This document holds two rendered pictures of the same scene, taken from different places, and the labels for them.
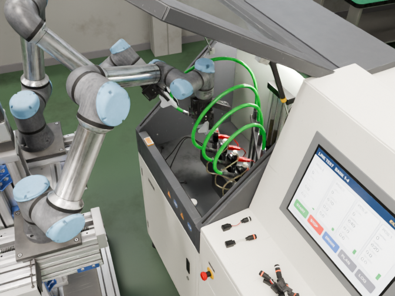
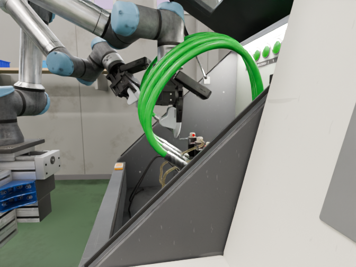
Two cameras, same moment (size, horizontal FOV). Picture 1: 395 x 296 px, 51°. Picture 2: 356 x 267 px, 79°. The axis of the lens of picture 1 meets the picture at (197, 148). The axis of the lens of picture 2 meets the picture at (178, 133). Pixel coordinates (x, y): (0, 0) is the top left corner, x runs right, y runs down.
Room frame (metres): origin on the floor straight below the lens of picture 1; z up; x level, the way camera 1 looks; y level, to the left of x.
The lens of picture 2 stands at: (0.74, -0.24, 1.21)
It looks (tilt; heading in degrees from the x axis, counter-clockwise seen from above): 8 degrees down; 18
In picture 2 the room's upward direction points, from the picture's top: straight up
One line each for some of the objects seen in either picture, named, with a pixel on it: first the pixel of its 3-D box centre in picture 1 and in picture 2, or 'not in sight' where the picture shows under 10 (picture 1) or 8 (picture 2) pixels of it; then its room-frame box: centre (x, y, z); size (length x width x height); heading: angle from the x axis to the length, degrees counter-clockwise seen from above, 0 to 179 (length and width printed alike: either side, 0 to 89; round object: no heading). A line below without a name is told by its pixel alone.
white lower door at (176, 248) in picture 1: (168, 238); not in sight; (1.26, 0.15, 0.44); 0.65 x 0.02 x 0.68; 28
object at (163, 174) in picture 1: (168, 184); (114, 215); (1.26, 0.13, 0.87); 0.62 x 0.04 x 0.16; 28
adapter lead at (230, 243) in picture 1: (240, 240); not in sight; (0.88, -0.17, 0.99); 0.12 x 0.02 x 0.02; 109
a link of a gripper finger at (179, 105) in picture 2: (209, 120); (178, 107); (1.33, -0.05, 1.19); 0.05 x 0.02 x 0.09; 28
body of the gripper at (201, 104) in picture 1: (201, 107); (168, 86); (1.34, -0.02, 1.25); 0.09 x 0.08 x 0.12; 118
